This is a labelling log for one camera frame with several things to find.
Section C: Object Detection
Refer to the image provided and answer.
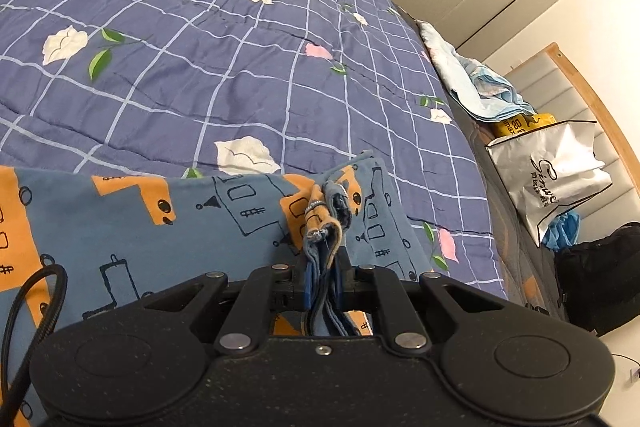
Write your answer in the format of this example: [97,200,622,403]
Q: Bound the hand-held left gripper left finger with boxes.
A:
[82,263,308,356]

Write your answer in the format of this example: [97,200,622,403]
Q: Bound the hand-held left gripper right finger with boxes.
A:
[336,252,507,356]

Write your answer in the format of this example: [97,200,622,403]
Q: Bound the blue pants with orange print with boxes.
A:
[0,149,431,427]

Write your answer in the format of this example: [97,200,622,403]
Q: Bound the blue plastic bag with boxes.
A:
[545,213,582,250]

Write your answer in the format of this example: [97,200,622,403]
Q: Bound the white shopping bag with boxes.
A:
[486,119,613,248]

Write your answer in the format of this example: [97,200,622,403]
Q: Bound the yellow box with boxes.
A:
[487,113,558,138]

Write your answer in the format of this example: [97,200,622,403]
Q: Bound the light blue crumpled blanket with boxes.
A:
[417,21,536,124]

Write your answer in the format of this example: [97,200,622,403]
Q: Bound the black bag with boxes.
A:
[554,222,640,338]

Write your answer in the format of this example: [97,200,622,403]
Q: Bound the purple checked floral quilt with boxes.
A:
[0,0,506,303]

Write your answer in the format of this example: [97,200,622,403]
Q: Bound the black cable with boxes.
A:
[0,263,68,427]

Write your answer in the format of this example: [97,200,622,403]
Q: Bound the white charger with cable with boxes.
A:
[612,352,640,381]

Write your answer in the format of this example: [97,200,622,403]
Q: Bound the padded headboard with wooden frame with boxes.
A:
[502,42,640,238]

